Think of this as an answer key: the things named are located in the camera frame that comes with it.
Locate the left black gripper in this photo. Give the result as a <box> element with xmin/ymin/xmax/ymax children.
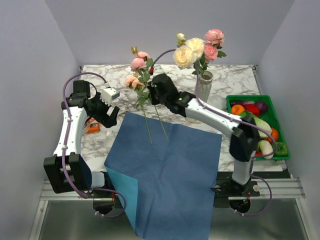
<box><xmin>88</xmin><ymin>92</ymin><xmax>120</xmax><ymax>128</ymax></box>

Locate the pink flower bouquet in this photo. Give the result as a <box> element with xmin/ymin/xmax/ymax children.
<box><xmin>124</xmin><ymin>75</ymin><xmax>154</xmax><ymax>145</ymax></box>

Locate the pink rose stem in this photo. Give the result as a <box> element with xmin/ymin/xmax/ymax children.
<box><xmin>130</xmin><ymin>45</ymin><xmax>170</xmax><ymax>143</ymax></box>
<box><xmin>204</xmin><ymin>29</ymin><xmax>225</xmax><ymax>47</ymax></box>

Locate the small white flower sprig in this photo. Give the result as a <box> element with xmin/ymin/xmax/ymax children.
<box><xmin>173</xmin><ymin>33</ymin><xmax>205</xmax><ymax>69</ymax></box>

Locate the single green flower stem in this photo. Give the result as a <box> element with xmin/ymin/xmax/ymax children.
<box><xmin>197</xmin><ymin>43</ymin><xmax>227</xmax><ymax>77</ymax></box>

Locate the blue wrapping paper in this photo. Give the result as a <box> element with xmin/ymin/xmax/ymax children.
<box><xmin>104</xmin><ymin>112</ymin><xmax>222</xmax><ymax>240</ymax></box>

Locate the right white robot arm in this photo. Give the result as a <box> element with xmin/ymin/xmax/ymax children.
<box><xmin>147</xmin><ymin>73</ymin><xmax>259</xmax><ymax>196</ymax></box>

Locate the white ceramic vase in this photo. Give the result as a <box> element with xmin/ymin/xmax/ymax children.
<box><xmin>194</xmin><ymin>70</ymin><xmax>213</xmax><ymax>103</ymax></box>

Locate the orange packet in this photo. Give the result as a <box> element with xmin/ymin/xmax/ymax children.
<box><xmin>83</xmin><ymin>118</ymin><xmax>101</xmax><ymax>135</ymax></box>

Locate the orange pepper toy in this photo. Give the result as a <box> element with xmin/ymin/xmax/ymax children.
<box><xmin>231</xmin><ymin>104</ymin><xmax>245</xmax><ymax>115</ymax></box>

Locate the red pepper toy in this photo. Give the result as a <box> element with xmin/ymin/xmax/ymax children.
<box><xmin>244</xmin><ymin>104</ymin><xmax>261</xmax><ymax>117</ymax></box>

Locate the green lettuce toy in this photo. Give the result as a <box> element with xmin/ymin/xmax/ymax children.
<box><xmin>239</xmin><ymin>110</ymin><xmax>272</xmax><ymax>139</ymax></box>

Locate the purple onion toy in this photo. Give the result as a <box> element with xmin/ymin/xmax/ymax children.
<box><xmin>253</xmin><ymin>101</ymin><xmax>269</xmax><ymax>114</ymax></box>

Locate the green plastic basket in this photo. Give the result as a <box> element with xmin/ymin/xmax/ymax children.
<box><xmin>226</xmin><ymin>95</ymin><xmax>290</xmax><ymax>161</ymax></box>

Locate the red chili toy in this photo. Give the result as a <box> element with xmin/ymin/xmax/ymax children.
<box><xmin>255</xmin><ymin>151</ymin><xmax>263</xmax><ymax>158</ymax></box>

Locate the orange pumpkin toy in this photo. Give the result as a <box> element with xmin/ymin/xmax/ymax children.
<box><xmin>265</xmin><ymin>127</ymin><xmax>279</xmax><ymax>143</ymax></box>

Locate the white radish toy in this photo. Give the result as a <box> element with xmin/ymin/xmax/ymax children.
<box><xmin>259</xmin><ymin>140</ymin><xmax>274</xmax><ymax>160</ymax></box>

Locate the green pepper toy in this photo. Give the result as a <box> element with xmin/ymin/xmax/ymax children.
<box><xmin>274</xmin><ymin>142</ymin><xmax>289</xmax><ymax>157</ymax></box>

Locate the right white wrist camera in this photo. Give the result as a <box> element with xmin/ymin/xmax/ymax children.
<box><xmin>149</xmin><ymin>65</ymin><xmax>164</xmax><ymax>76</ymax></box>

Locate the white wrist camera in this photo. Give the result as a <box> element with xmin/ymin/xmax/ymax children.
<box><xmin>149</xmin><ymin>65</ymin><xmax>164</xmax><ymax>76</ymax></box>
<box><xmin>100</xmin><ymin>87</ymin><xmax>120</xmax><ymax>106</ymax></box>

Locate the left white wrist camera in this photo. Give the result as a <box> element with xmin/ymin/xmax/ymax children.
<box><xmin>100</xmin><ymin>87</ymin><xmax>120</xmax><ymax>106</ymax></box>

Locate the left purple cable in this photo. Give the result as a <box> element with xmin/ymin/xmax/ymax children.
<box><xmin>61</xmin><ymin>71</ymin><xmax>127</xmax><ymax>219</ymax></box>

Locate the aluminium rail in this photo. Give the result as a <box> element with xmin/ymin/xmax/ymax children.
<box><xmin>29</xmin><ymin>178</ymin><xmax>311</xmax><ymax>240</ymax></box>

